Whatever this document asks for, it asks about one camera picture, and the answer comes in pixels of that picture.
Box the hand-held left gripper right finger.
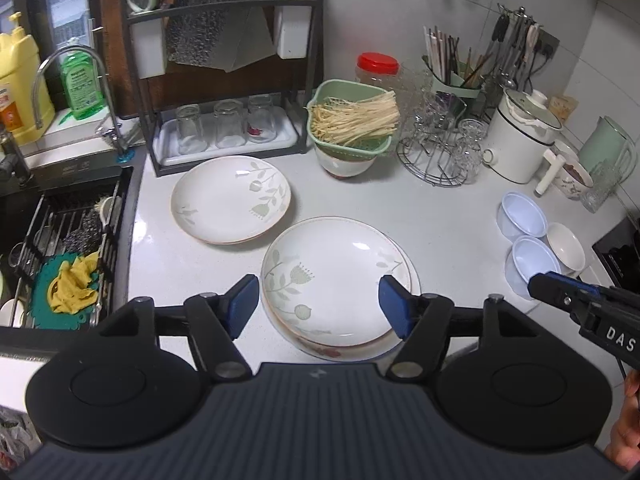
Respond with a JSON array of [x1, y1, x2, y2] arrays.
[[377, 274, 546, 381]]

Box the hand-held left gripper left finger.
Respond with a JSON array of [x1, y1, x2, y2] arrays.
[[97, 274, 262, 382]]

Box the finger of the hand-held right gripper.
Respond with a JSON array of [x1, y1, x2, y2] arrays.
[[527, 274, 593, 315], [544, 270, 623, 293]]

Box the small white bowl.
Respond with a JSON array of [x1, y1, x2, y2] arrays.
[[546, 222, 587, 273]]

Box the pale blue plastic bowl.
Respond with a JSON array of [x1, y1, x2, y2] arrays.
[[496, 191, 550, 241], [505, 235, 563, 302]]

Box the white leaf print plate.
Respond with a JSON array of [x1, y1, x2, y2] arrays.
[[260, 216, 413, 348], [170, 156, 294, 246]]

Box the person's right hand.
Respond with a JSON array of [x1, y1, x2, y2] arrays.
[[602, 367, 640, 473]]

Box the black induction cooker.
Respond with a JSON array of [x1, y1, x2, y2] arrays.
[[591, 215, 640, 291]]

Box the red flower print plate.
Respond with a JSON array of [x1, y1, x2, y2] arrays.
[[261, 232, 422, 362]]

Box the textured glass tumbler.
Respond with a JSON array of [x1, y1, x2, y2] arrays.
[[580, 160, 621, 213]]

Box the floral bowl with brown food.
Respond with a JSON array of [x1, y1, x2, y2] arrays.
[[552, 152, 595, 201]]

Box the pale green kettle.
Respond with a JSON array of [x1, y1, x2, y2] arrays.
[[577, 116, 638, 181]]

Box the white electric pot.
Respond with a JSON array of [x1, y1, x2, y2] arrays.
[[482, 87, 568, 196]]

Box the white red-trim bowl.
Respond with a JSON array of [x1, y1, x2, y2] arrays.
[[314, 146, 381, 181]]

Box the white drain tray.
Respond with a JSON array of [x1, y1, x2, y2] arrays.
[[152, 107, 301, 167]]

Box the green colander basket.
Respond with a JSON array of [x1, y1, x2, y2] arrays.
[[306, 79, 401, 157]]

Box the white round scrubber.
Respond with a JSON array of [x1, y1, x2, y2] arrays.
[[97, 195, 118, 226]]

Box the yellow dish cloth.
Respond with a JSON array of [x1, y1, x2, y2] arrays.
[[46, 252, 103, 315]]

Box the brown paper packet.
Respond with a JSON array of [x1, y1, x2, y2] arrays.
[[547, 94, 580, 126]]

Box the steel wool scourer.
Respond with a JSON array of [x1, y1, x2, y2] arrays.
[[57, 207, 103, 256]]

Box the clear drinking glass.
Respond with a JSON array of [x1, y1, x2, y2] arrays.
[[175, 104, 208, 155], [213, 100, 247, 148], [246, 95, 277, 143]]

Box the pale dried noodle strips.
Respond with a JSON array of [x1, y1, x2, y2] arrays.
[[307, 91, 402, 145]]

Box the green silicone mat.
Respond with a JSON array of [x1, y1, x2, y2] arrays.
[[31, 255, 101, 318]]

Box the black sink drain basket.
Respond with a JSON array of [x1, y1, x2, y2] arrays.
[[10, 165, 135, 331]]

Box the green white chopstick holder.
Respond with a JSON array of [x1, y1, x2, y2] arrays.
[[431, 67, 483, 111]]

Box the red lid plastic jar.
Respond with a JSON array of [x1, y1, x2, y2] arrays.
[[356, 52, 401, 92]]

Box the hanging kitchen utensils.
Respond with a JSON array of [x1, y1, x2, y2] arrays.
[[492, 2, 543, 91]]

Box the bundle of chopsticks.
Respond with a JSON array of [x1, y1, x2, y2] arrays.
[[424, 25, 496, 88]]

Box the plastic bag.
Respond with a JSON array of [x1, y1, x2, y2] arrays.
[[0, 405, 41, 471]]

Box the white cutlery holder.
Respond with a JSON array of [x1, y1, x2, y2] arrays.
[[129, 22, 168, 80], [272, 0, 308, 59]]

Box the green dish soap bottle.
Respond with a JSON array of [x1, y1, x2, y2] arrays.
[[60, 37, 108, 121]]

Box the wooden cutting board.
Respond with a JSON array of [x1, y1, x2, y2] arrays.
[[99, 0, 321, 121]]

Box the steel faucet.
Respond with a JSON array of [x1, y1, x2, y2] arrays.
[[31, 44, 133, 156]]

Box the yellow detergent bottle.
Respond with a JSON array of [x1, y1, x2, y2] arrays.
[[0, 12, 56, 147]]

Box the metal wire cup rack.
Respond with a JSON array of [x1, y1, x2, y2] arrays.
[[396, 110, 481, 188]]

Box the dark wall socket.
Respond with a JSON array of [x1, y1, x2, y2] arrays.
[[537, 30, 561, 58]]

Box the black tap handle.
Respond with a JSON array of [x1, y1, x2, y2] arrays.
[[0, 130, 31, 186]]

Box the black dish rack frame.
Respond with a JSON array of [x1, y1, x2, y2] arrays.
[[122, 0, 326, 178]]

